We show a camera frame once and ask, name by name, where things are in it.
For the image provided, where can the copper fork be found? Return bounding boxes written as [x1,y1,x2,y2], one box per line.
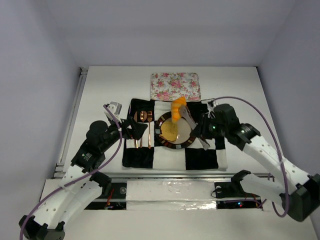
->
[147,110,153,149]

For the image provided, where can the copper spoon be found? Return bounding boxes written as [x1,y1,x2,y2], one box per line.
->
[139,110,147,148]

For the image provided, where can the dark rimmed ceramic plate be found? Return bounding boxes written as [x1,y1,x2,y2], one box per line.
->
[154,111,195,150]

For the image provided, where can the black white checkered cloth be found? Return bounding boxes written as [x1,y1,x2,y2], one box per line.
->
[122,98,228,171]

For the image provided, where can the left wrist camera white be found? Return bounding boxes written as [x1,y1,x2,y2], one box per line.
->
[103,101,122,119]

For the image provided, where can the brown bread slice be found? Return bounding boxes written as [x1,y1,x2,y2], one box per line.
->
[159,120,178,142]

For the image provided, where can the copper knife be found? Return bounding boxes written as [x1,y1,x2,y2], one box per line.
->
[133,111,139,149]

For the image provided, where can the floral tray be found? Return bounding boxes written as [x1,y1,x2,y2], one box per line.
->
[150,72,201,102]

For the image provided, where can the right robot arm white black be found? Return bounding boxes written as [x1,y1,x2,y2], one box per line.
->
[191,101,320,222]

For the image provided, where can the orange striped croissant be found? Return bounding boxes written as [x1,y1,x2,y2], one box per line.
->
[171,96,187,124]

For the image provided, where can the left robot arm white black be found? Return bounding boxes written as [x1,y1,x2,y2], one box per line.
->
[19,116,148,240]

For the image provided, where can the steel tongs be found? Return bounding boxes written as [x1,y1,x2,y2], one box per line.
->
[179,105,210,151]

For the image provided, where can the aluminium rail frame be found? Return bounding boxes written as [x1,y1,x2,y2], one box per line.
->
[51,66,266,204]

